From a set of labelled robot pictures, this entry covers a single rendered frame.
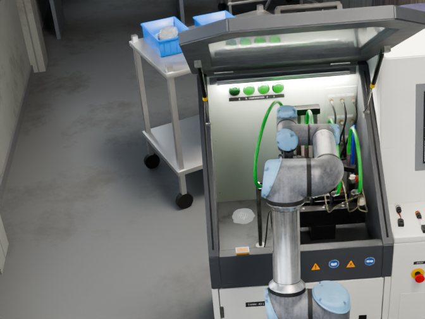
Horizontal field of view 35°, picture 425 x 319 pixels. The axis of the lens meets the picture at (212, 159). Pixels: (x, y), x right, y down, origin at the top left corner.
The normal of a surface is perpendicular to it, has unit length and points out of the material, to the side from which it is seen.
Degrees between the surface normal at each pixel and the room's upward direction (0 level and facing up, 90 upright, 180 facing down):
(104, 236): 0
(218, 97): 90
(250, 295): 90
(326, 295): 8
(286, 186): 73
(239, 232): 0
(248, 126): 90
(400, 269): 90
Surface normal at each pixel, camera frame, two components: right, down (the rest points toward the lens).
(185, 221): -0.07, -0.85
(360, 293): 0.02, 0.51
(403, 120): 0.00, 0.29
